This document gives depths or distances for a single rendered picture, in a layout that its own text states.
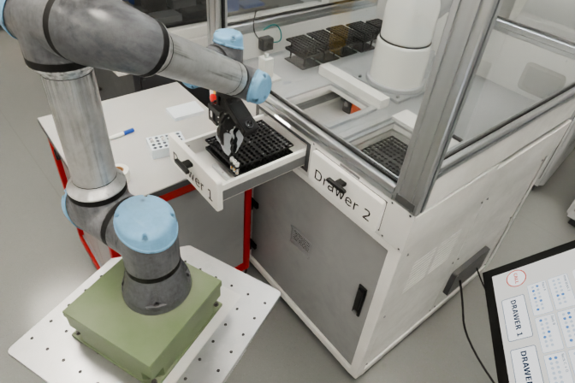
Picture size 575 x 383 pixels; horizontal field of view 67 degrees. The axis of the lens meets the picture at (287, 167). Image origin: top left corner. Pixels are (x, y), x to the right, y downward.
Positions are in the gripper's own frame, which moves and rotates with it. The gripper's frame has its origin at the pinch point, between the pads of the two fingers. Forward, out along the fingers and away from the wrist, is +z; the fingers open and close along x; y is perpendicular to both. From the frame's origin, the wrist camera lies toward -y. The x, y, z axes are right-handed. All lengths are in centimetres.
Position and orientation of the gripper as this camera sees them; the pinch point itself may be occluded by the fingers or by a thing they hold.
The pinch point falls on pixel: (233, 151)
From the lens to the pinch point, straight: 129.8
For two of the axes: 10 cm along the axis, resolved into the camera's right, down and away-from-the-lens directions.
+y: -6.3, -5.2, 5.8
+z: -0.8, 7.8, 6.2
